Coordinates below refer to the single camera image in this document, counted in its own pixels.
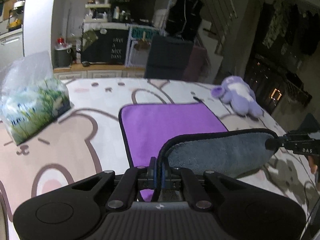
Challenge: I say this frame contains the grey purple microfibre towel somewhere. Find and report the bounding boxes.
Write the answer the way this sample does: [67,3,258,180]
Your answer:
[118,102,279,202]

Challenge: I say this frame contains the purple plush toy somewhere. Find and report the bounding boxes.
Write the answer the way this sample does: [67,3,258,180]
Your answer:
[211,76,263,118]

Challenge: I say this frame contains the cartoon bear tablecloth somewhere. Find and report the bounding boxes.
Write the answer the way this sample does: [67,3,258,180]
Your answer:
[0,77,320,240]

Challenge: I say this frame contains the maroon board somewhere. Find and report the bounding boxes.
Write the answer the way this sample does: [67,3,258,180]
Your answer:
[182,46,210,82]

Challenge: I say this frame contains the dark blue chair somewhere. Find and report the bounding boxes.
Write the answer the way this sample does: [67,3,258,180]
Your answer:
[144,35,194,80]

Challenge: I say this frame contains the white drawer cabinet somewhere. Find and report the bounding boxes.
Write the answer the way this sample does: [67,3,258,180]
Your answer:
[53,64,145,80]

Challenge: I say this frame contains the black have a nice day cloth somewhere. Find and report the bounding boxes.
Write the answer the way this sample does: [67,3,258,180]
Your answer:
[81,28,129,65]

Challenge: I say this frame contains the teal poison sign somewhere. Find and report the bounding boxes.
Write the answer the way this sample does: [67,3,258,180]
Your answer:
[131,27,159,41]

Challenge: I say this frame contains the floral tissue pack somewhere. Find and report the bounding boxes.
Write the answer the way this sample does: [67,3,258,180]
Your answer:
[1,51,71,145]

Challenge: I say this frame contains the dark grey trash bin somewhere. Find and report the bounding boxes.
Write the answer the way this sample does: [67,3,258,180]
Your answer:
[54,44,72,68]

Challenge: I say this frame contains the black garment bag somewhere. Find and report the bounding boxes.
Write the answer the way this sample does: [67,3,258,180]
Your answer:
[165,0,204,42]

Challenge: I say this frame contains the cream shelf organizer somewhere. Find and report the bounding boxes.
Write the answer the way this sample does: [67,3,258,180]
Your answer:
[83,3,111,23]

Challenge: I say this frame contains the white kitchen cabinet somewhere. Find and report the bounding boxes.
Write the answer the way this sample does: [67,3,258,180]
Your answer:
[0,28,24,69]

